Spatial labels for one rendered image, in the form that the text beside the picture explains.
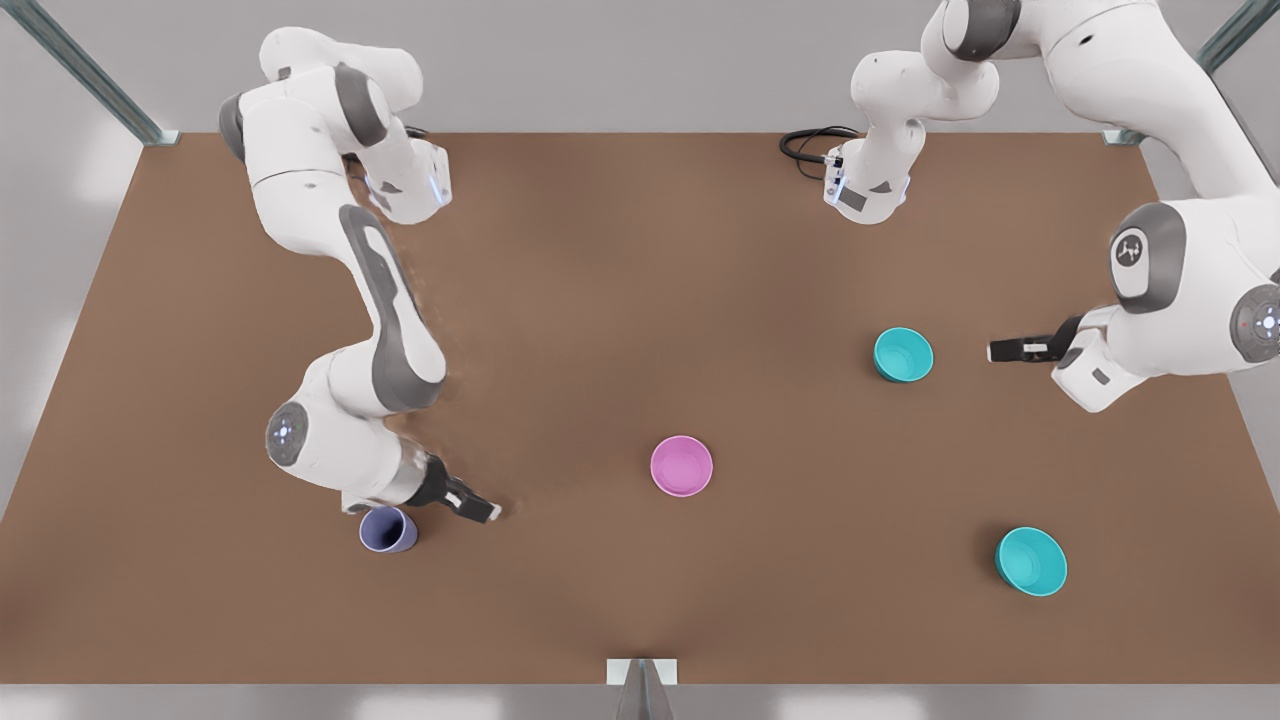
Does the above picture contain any deep teal bowl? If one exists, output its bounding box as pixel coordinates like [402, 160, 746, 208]
[872, 326, 936, 385]

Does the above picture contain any shallow teal bowl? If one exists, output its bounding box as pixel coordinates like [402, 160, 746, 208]
[994, 526, 1069, 599]

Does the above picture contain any pink bowl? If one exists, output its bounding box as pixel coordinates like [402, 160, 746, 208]
[650, 435, 715, 499]

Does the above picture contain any purple cup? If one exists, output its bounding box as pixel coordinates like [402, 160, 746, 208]
[358, 505, 420, 556]

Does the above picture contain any silver frame post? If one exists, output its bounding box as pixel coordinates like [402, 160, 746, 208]
[0, 0, 182, 148]
[1102, 0, 1280, 148]
[606, 657, 680, 720]

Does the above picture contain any black cable loop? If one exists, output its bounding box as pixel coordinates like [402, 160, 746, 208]
[778, 125, 864, 184]

